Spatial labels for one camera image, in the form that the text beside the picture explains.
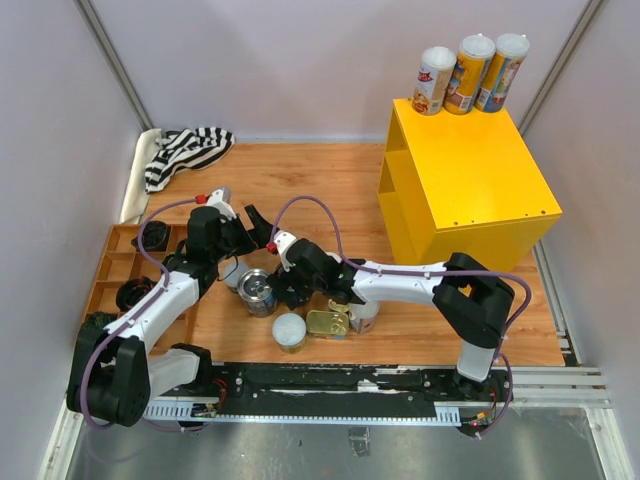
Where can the gold sardine tin lower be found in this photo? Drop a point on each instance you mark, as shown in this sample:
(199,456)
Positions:
(327,324)

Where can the blue can silver top left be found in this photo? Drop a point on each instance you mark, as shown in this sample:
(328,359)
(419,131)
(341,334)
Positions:
(257,295)

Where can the cream cloth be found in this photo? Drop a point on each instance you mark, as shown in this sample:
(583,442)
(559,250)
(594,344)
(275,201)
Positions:
(135,198)

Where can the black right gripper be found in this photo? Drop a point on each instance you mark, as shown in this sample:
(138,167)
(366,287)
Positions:
(282,281)

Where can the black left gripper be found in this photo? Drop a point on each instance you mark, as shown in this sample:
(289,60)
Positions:
(262,231)

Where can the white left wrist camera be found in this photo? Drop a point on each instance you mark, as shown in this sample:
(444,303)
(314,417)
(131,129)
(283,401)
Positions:
(221,200)

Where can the yellow wooden shelf cabinet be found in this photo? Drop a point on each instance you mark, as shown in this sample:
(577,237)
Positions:
(461,183)

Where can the green rolled belt bottom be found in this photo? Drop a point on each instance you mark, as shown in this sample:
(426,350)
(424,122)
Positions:
(98,320)

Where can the gold sardine tin upper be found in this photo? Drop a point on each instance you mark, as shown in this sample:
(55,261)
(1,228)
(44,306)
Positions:
(337,307)

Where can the aluminium frame post right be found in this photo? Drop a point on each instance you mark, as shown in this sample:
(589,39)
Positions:
(584,22)

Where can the red label can white lid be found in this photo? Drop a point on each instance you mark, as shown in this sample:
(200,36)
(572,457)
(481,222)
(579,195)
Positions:
(434,74)

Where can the tall yellow blue can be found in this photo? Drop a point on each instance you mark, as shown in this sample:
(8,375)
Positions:
(511,51)

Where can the tall can white lid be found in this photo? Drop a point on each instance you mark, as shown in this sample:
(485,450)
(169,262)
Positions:
(363,316)
(473,59)

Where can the short green can white lid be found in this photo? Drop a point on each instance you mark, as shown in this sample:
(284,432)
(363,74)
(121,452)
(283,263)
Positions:
(232,274)

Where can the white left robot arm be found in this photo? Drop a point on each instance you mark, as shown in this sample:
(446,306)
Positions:
(113,376)

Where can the aluminium frame post left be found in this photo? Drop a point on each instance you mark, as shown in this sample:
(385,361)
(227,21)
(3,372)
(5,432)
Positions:
(94,24)

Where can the black rolled belt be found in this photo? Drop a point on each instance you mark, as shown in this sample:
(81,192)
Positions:
(156,236)
(132,291)

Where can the black rolled belt top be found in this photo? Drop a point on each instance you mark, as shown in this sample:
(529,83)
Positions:
(156,236)

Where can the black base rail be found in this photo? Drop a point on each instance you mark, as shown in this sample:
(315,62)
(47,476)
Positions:
(342,386)

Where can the gold sardine tin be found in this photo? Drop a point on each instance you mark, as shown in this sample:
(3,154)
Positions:
(327,324)
(337,307)

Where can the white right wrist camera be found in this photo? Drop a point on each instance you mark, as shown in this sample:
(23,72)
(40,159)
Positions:
(280,245)

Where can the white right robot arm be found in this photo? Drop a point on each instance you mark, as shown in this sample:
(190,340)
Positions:
(474,301)

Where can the black rolled belt middle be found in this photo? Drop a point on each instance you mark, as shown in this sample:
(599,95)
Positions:
(132,291)

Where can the yellow can white lid front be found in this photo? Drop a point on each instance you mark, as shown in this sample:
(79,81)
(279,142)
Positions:
(289,332)

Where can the aluminium frame post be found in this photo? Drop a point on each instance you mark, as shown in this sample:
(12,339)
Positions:
(94,24)
(584,22)

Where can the wooden compartment tray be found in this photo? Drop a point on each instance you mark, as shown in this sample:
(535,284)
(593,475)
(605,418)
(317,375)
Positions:
(122,262)

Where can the tall can white lid front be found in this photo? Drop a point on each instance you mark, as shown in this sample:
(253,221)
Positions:
(363,316)

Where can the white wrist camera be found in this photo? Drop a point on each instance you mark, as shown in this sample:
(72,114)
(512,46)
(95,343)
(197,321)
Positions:
(280,245)
(221,200)

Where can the black striped cloth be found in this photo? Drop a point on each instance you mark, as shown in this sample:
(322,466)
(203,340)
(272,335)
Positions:
(184,150)

